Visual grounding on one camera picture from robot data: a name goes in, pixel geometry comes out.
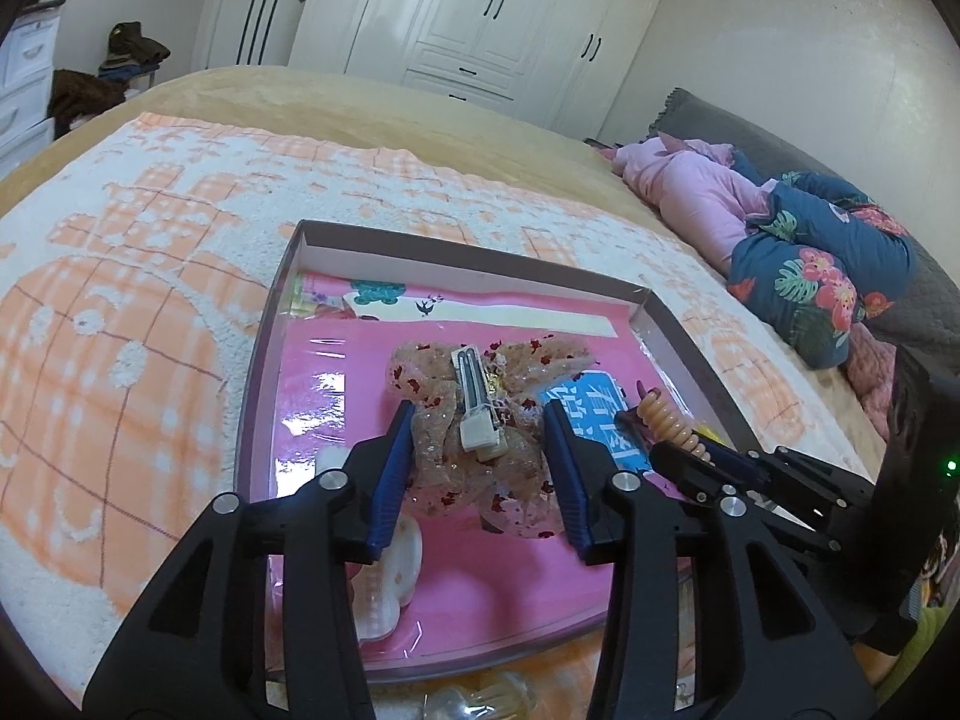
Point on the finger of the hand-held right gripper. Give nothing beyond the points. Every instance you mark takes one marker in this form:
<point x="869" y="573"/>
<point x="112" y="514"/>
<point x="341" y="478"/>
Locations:
<point x="690" y="476"/>
<point x="731" y="457"/>

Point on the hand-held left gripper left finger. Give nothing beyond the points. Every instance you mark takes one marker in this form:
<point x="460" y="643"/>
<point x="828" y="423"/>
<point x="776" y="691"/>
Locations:
<point x="390" y="480"/>

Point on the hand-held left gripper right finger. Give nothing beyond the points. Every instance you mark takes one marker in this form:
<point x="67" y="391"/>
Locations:
<point x="566" y="480"/>

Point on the white hair clip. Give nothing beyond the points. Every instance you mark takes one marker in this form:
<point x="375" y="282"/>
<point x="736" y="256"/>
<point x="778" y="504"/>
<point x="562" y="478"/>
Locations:
<point x="397" y="562"/>

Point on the pink sheer bow hair clip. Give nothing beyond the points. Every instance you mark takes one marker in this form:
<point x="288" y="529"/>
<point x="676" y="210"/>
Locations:
<point x="525" y="360"/>

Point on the brown cardboard box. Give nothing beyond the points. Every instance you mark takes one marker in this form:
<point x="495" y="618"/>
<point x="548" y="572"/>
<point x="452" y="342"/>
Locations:
<point x="465" y="264"/>

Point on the person's right forearm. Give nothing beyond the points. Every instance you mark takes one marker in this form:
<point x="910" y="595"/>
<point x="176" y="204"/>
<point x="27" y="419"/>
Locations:
<point x="900" y="634"/>

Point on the pink knit blanket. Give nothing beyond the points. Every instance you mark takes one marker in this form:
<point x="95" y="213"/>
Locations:
<point x="874" y="375"/>

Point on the blue floral quilt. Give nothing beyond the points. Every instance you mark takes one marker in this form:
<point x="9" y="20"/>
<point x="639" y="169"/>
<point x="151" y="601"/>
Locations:
<point x="817" y="292"/>

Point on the clear bag with pale ornament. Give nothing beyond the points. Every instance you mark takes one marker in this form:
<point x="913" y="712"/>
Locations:
<point x="480" y="697"/>

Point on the pink jacket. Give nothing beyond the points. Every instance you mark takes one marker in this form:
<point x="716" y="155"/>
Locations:
<point x="697" y="195"/>

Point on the orange and white blanket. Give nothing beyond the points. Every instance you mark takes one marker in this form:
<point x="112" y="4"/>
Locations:
<point x="112" y="315"/>

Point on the grey headboard cushion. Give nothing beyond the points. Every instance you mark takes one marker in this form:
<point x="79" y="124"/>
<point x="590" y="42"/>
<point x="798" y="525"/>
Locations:
<point x="712" y="120"/>

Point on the tan bedspread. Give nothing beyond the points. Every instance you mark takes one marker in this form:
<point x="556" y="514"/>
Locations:
<point x="375" y="105"/>

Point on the white wardrobe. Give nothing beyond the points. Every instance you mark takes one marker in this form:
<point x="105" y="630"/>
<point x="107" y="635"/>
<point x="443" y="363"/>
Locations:
<point x="450" y="15"/>

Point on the pile of dark clothes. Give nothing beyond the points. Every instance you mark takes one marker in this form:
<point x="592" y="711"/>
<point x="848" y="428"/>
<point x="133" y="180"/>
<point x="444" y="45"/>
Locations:
<point x="86" y="97"/>

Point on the white door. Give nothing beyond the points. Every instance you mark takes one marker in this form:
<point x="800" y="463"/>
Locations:
<point x="225" y="15"/>

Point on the white plastic drawer cabinet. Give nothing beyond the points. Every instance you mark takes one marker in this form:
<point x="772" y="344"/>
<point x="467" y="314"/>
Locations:
<point x="30" y="52"/>

